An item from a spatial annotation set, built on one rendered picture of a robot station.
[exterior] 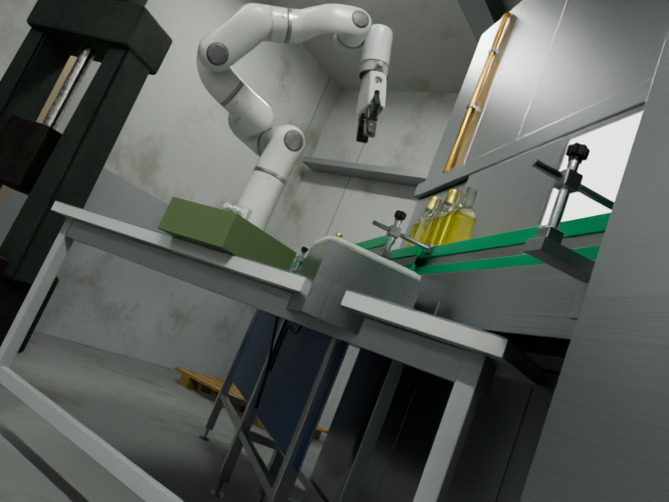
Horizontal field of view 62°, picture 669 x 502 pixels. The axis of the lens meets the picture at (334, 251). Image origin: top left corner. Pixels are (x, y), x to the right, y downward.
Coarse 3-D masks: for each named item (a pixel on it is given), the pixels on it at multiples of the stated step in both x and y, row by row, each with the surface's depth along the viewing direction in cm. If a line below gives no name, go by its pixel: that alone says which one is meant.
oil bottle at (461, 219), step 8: (456, 208) 141; (464, 208) 140; (472, 208) 141; (448, 216) 144; (456, 216) 139; (464, 216) 140; (472, 216) 140; (448, 224) 141; (456, 224) 139; (464, 224) 140; (472, 224) 140; (448, 232) 139; (456, 232) 139; (464, 232) 139; (440, 240) 142; (448, 240) 138; (456, 240) 139
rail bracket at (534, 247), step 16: (576, 144) 78; (576, 160) 78; (560, 176) 77; (576, 176) 77; (560, 192) 77; (592, 192) 78; (560, 208) 76; (608, 208) 80; (528, 240) 77; (544, 240) 74; (560, 240) 75; (544, 256) 76; (560, 256) 74; (576, 256) 75; (576, 272) 77; (576, 304) 79
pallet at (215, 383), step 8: (176, 368) 443; (184, 376) 436; (192, 376) 432; (200, 376) 449; (208, 376) 467; (184, 384) 433; (192, 384) 438; (200, 384) 445; (208, 384) 422; (216, 384) 438; (232, 384) 481; (208, 392) 454; (216, 392) 461; (232, 392) 428; (240, 392) 448; (240, 408) 425; (256, 424) 389; (320, 432) 444
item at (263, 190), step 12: (252, 180) 149; (264, 180) 148; (276, 180) 149; (252, 192) 147; (264, 192) 148; (276, 192) 150; (228, 204) 144; (240, 204) 148; (252, 204) 147; (264, 204) 148; (252, 216) 146; (264, 216) 148; (264, 228) 150
